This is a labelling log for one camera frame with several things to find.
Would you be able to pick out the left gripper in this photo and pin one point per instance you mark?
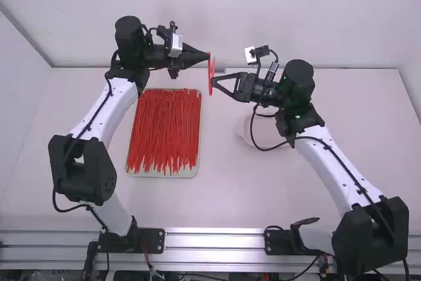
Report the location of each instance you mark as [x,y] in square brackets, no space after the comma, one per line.
[158,55]

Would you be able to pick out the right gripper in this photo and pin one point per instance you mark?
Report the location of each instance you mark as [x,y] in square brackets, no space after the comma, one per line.
[253,88]

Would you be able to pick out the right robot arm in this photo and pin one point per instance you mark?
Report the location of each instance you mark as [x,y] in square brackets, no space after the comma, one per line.
[329,159]

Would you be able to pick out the white dish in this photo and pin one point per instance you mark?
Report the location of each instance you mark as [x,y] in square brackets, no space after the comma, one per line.
[243,129]

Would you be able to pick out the pale tray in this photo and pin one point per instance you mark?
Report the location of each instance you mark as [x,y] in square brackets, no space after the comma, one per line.
[184,175]

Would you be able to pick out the silver rails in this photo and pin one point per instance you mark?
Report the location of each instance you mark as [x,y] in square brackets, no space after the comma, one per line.
[213,245]

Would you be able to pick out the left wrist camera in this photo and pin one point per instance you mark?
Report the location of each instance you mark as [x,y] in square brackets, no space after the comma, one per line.
[174,47]

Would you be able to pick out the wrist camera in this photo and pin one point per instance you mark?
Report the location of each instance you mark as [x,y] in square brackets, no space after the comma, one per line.
[174,47]
[250,55]

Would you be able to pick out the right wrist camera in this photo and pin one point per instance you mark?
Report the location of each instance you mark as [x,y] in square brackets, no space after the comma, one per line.
[250,55]

